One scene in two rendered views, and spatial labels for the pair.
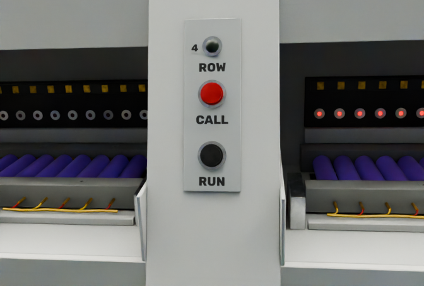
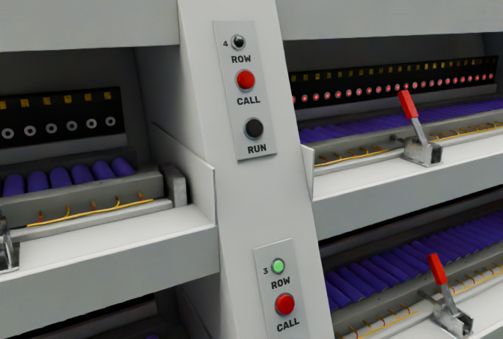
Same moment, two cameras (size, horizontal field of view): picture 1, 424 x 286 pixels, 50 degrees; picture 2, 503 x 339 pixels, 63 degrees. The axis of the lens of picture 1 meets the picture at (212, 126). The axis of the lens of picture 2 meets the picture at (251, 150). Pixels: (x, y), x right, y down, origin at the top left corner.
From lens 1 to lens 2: 0.20 m
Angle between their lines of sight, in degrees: 33
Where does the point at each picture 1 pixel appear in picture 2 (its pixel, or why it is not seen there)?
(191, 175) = (241, 146)
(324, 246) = (322, 185)
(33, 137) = not seen: outside the picture
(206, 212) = (256, 173)
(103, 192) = (129, 187)
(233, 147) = (266, 120)
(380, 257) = (357, 182)
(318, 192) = not seen: hidden behind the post
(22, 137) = not seen: outside the picture
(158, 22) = (191, 22)
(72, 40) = (102, 40)
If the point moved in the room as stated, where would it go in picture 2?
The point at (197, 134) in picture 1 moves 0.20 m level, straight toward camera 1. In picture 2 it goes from (239, 113) to (471, 37)
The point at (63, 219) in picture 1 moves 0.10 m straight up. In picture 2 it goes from (104, 218) to (84, 101)
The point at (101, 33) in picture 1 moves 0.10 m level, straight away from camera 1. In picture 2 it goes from (132, 33) to (80, 66)
